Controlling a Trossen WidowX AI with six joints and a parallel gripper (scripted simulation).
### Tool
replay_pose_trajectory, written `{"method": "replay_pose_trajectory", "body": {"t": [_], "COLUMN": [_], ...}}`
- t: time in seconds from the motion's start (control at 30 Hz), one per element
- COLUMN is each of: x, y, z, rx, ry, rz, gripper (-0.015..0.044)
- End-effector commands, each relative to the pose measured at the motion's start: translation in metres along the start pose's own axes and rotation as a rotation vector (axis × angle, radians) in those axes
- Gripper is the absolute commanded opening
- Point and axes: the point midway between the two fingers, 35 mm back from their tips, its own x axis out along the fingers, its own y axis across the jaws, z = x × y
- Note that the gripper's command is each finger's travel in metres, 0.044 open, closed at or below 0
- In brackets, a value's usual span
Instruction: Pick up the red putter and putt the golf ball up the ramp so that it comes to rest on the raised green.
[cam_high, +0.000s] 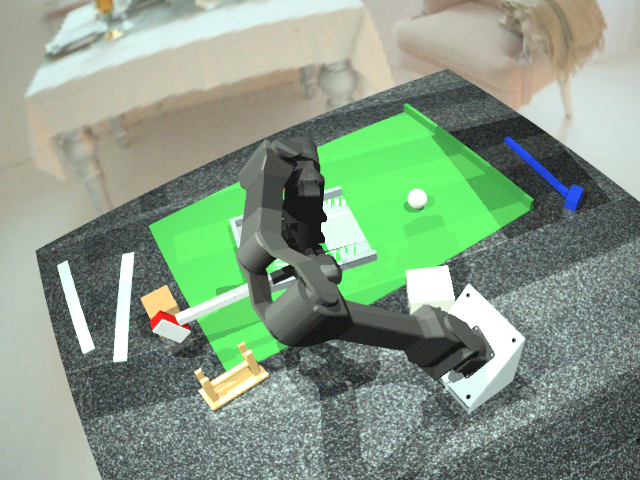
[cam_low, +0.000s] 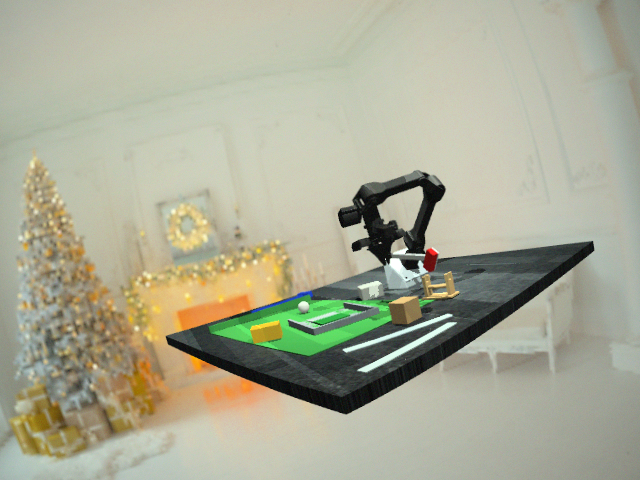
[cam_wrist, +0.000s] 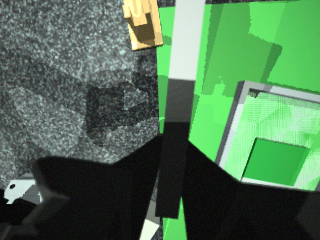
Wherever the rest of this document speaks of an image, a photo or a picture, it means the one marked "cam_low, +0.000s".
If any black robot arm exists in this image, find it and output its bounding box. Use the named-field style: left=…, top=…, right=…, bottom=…
left=338, top=170, right=446, bottom=255

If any yellow cube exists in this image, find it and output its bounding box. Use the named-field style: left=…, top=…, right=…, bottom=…
left=250, top=321, right=283, bottom=344

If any white flat bar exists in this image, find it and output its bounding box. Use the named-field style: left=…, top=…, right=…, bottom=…
left=343, top=314, right=453, bottom=353
left=357, top=322, right=457, bottom=373

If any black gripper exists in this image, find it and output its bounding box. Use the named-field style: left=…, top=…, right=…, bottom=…
left=352, top=216, right=406, bottom=266

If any blue golf putter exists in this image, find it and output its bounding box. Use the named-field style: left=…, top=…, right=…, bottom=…
left=251, top=291, right=313, bottom=314

